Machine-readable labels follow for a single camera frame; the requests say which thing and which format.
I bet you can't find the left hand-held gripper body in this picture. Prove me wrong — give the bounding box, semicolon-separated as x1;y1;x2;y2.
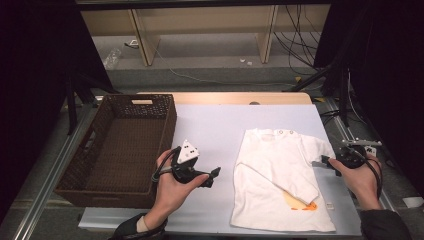
171;139;209;184

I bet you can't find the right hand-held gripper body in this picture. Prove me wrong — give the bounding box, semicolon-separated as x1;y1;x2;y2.
334;138;383;169

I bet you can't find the white baby shirt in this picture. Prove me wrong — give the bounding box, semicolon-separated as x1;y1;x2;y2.
229;127;338;233

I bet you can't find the brown woven basket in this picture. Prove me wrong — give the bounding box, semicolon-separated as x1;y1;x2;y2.
53;93;178;210

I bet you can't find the person's right hand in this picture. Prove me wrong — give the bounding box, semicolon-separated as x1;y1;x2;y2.
328;156;384;212

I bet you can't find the person's left hand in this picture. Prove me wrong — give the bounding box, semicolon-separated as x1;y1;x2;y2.
144;148;210;231

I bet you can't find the white paper slip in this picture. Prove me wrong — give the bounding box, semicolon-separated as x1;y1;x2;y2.
402;196;424;209

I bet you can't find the black curtain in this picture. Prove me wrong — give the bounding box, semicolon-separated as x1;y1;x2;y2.
314;0;424;198
0;0;113;224

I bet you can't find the wooden shelf unit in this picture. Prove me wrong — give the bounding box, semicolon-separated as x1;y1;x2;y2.
79;4;331;67

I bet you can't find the clear plastic bag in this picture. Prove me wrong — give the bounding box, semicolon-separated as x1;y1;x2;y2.
102;48;123;70

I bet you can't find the black crossbar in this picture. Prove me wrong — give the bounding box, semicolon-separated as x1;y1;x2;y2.
74;0;333;9

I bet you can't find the aluminium floor rail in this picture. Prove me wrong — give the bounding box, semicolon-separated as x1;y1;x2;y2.
323;97;401;214
12;99;98;240

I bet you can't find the right hand-held gripper cable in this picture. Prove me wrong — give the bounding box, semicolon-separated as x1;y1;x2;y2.
349;146;385;201

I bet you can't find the black cable bundle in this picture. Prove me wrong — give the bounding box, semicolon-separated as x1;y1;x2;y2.
273;4;323;76

